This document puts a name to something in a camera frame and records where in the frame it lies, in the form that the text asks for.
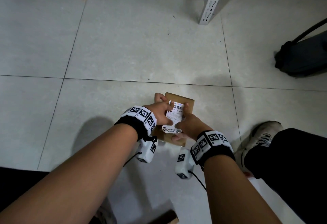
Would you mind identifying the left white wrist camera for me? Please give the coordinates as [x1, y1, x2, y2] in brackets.
[135, 137, 158, 164]

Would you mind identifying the black camera cable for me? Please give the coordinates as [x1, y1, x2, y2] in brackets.
[188, 170, 207, 192]
[123, 151, 142, 167]

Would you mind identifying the person's left hand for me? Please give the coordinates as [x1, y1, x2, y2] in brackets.
[144, 93, 175, 126]

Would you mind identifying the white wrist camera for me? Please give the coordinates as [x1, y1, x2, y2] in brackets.
[175, 147, 197, 180]
[135, 137, 158, 164]

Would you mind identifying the right black marker wristband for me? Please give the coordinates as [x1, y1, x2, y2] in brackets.
[190, 130, 236, 168]

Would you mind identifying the person's right trouser leg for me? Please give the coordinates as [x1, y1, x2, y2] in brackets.
[244, 128, 327, 224]

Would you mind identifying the small brown cardboard box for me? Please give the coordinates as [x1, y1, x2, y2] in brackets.
[151, 92, 195, 147]

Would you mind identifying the white shipping label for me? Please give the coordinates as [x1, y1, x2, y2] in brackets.
[161, 100, 186, 134]

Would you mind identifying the black marker wristband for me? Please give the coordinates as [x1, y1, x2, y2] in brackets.
[114, 106, 158, 142]
[190, 130, 236, 168]

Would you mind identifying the person's right hand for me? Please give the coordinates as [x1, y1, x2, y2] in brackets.
[171, 103, 213, 143]

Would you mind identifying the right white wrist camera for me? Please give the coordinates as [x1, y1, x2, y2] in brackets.
[175, 147, 197, 180]

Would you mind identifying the person's right forearm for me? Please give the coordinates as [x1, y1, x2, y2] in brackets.
[203, 155, 281, 224]

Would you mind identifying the grey backpack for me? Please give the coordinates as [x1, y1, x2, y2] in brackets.
[274, 18, 327, 78]

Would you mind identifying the white perforated shelf post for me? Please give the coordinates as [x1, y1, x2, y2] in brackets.
[199, 0, 230, 26]

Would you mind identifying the person's left forearm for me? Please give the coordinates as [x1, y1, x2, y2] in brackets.
[0, 123, 138, 224]

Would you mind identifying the left black marker wristband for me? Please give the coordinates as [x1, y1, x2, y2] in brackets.
[114, 106, 158, 142]

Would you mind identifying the left black camera cable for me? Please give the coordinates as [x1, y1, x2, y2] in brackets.
[123, 151, 142, 167]

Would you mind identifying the person's right white shoe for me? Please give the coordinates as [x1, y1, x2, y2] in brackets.
[234, 121, 284, 178]

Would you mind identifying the right black camera cable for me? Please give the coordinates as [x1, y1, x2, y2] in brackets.
[188, 170, 207, 192]

